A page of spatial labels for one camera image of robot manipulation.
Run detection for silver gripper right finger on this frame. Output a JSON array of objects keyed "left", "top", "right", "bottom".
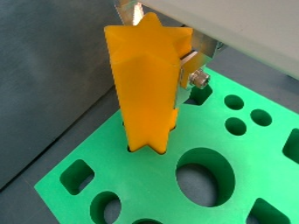
[{"left": 173, "top": 30, "right": 225, "bottom": 108}]

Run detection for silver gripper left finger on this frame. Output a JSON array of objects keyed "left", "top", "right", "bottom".
[{"left": 114, "top": 0, "right": 144, "bottom": 25}]

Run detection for orange star prism block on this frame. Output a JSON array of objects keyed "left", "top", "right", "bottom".
[{"left": 104, "top": 12, "right": 192, "bottom": 154}]

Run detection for green shape sorter board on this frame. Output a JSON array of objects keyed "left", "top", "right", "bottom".
[{"left": 34, "top": 73, "right": 299, "bottom": 224}]

